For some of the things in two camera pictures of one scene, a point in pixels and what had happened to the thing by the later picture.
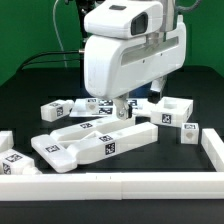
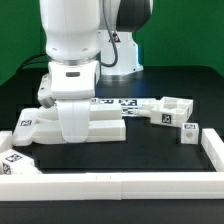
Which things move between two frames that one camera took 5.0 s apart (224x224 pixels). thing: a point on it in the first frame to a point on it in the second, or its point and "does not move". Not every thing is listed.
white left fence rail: (6, 140) does not move
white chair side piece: (93, 146) to (28, 131)
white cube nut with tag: (190, 132) does not move
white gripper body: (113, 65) to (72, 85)
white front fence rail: (112, 186) does not move
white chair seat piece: (171, 111) does not move
